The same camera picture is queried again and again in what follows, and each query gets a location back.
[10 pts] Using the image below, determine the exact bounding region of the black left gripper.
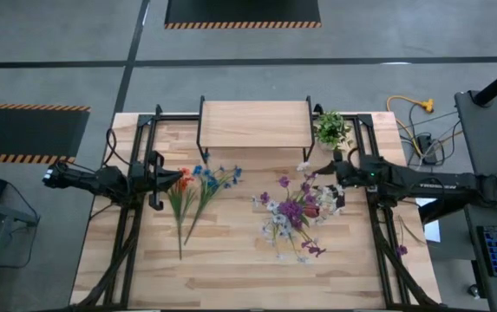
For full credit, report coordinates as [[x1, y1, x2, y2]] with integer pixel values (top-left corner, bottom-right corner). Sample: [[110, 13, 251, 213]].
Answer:
[[128, 151, 184, 211]]

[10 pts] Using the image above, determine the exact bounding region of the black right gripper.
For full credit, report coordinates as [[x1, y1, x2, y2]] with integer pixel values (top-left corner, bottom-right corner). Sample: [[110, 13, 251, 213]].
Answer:
[[313, 149, 382, 211]]

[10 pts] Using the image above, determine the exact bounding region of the orange artificial flower bunch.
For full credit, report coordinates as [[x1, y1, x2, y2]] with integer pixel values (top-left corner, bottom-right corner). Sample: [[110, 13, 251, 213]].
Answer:
[[166, 166, 198, 261]]

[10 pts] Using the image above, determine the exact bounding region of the blue artificial flower bunch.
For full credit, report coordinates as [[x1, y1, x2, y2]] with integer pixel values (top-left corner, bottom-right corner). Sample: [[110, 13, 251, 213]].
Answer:
[[182, 163, 244, 247]]

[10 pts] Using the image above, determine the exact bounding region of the white artificial flower bunch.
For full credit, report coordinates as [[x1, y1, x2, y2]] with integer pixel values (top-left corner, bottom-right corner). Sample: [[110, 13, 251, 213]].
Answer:
[[250, 159, 347, 266]]

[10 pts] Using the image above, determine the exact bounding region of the wooden shelf with black legs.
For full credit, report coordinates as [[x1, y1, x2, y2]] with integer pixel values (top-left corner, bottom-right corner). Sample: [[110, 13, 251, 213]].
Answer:
[[195, 95, 317, 165]]

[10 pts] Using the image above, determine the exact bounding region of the green potted plant white pot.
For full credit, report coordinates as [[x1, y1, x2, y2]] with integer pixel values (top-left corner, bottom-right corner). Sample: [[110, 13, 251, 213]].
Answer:
[[312, 111, 356, 158]]

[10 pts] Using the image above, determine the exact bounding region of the black power strip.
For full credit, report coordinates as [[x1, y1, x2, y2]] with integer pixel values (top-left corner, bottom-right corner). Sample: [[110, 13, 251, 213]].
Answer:
[[416, 133, 438, 165]]

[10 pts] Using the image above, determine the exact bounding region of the loose green leaf stem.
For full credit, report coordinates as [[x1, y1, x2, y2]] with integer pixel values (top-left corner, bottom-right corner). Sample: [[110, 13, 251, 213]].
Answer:
[[397, 214, 426, 244]]

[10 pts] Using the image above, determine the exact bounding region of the white paper sheet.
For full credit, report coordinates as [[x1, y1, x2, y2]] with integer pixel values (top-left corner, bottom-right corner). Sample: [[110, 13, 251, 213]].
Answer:
[[419, 197, 442, 244]]

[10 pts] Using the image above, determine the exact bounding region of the black hazard-striped floor mat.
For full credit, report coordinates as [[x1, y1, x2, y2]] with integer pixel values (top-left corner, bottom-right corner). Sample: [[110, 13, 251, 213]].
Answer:
[[163, 0, 322, 30], [0, 102, 91, 166]]

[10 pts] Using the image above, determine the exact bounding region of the dark grey desk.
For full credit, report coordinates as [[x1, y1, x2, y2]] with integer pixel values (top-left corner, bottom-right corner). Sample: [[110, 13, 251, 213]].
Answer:
[[454, 89, 497, 209], [464, 203, 497, 312]]

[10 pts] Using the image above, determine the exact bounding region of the black aluminium table frame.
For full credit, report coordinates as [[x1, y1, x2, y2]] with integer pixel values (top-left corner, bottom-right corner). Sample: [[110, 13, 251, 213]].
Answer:
[[69, 103, 444, 311]]

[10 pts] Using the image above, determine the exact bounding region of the yellow extension cord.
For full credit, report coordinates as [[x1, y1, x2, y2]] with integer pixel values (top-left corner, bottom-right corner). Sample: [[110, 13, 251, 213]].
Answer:
[[385, 95, 435, 159]]

